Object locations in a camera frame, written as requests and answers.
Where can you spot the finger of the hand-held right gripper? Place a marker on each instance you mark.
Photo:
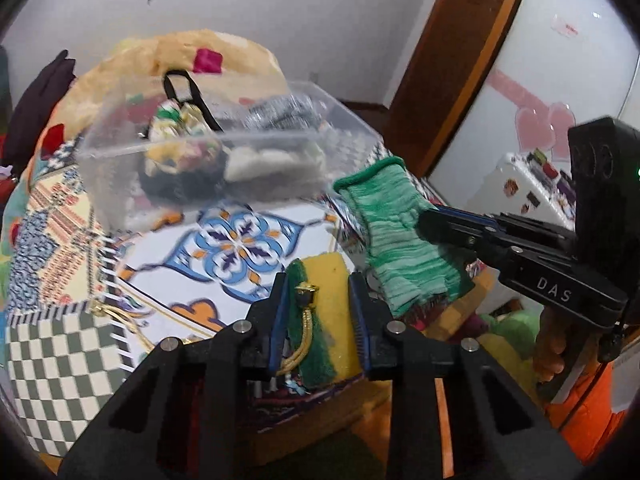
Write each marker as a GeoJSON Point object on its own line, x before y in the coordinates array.
{"type": "Point", "coordinates": [450, 232]}
{"type": "Point", "coordinates": [470, 216]}

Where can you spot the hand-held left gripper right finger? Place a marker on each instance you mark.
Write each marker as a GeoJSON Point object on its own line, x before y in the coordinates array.
{"type": "Point", "coordinates": [359, 320]}

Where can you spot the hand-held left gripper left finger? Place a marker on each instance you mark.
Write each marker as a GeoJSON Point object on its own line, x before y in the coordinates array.
{"type": "Point", "coordinates": [278, 320]}

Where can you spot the yellow and green sponge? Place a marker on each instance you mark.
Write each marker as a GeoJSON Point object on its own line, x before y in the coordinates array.
{"type": "Point", "coordinates": [332, 310]}

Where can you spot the green knitted glove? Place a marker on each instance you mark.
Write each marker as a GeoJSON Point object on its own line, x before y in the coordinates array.
{"type": "Point", "coordinates": [395, 230]}

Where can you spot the clear plastic container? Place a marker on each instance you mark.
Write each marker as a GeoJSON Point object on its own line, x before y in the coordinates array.
{"type": "Point", "coordinates": [150, 200]}

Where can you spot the white soft cloth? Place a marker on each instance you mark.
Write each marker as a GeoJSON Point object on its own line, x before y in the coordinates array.
{"type": "Point", "coordinates": [265, 162]}

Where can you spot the person's right hand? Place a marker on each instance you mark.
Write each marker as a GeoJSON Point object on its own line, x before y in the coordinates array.
{"type": "Point", "coordinates": [547, 352]}

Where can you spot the white cabinet with stickers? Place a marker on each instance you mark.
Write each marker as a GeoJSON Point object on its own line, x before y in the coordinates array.
{"type": "Point", "coordinates": [515, 185]}

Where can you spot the pink heart sticker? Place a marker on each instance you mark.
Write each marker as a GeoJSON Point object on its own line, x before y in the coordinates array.
{"type": "Point", "coordinates": [542, 127]}

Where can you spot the green plush toy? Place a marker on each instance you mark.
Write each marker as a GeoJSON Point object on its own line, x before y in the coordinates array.
{"type": "Point", "coordinates": [512, 332]}

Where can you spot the white wardrobe door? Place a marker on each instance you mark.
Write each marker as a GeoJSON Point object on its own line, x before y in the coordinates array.
{"type": "Point", "coordinates": [575, 70]}

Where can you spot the grey knitted cloth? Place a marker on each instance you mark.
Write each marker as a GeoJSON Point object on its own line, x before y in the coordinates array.
{"type": "Point", "coordinates": [280, 110]}

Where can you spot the patterned patchwork blanket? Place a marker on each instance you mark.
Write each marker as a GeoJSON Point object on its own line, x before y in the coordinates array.
{"type": "Point", "coordinates": [60, 360]}

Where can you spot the orange cloth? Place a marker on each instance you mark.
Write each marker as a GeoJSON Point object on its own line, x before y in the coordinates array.
{"type": "Point", "coordinates": [590, 420]}

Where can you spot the yellow cushion with pink patch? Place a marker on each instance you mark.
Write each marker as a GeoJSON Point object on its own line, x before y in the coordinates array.
{"type": "Point", "coordinates": [125, 70]}

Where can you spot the dark purple garment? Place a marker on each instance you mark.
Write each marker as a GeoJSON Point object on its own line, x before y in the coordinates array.
{"type": "Point", "coordinates": [40, 105]}

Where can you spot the wooden door frame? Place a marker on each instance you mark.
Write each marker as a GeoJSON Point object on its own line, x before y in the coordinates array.
{"type": "Point", "coordinates": [450, 60]}

